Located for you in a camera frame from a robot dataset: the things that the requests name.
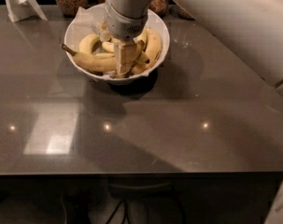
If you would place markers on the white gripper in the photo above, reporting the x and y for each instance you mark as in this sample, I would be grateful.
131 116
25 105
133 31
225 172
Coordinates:
124 25

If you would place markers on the long front yellow banana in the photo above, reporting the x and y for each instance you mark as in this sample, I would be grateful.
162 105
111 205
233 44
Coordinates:
100 62

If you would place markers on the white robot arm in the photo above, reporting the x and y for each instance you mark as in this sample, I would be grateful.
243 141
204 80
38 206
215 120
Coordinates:
242 132

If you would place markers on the middle small yellow banana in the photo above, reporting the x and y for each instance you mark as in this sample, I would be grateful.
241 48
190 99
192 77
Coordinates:
108 47

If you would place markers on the left yellow banana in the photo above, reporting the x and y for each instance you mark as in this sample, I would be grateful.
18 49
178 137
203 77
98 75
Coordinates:
88 42

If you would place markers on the white paper bowl liner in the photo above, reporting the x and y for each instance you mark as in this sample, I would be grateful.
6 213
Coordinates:
88 21

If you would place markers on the white ceramic bowl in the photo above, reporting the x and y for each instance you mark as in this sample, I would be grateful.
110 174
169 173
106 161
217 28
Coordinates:
153 22

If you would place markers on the right yellow banana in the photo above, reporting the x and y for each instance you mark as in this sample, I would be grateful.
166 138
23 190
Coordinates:
153 49

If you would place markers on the left white paper stand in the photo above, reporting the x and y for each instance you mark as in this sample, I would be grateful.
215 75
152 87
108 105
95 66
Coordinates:
22 9

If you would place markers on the black stool under table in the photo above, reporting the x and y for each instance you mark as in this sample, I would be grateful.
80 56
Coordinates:
139 190

